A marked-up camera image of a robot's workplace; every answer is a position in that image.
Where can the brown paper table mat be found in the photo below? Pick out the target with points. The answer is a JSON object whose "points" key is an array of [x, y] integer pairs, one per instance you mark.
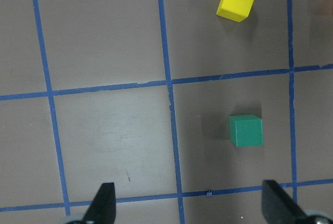
{"points": [[139, 92]]}

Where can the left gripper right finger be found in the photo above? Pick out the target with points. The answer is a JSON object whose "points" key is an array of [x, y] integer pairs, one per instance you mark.
{"points": [[278, 207]]}

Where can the green wooden block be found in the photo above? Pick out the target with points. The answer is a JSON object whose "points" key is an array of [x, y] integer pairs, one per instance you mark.
{"points": [[245, 130]]}

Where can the yellow wooden block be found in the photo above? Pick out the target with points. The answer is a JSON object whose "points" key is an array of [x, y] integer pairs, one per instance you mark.
{"points": [[235, 10]]}

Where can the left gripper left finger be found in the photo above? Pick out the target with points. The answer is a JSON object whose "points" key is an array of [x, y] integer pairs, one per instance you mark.
{"points": [[103, 207]]}

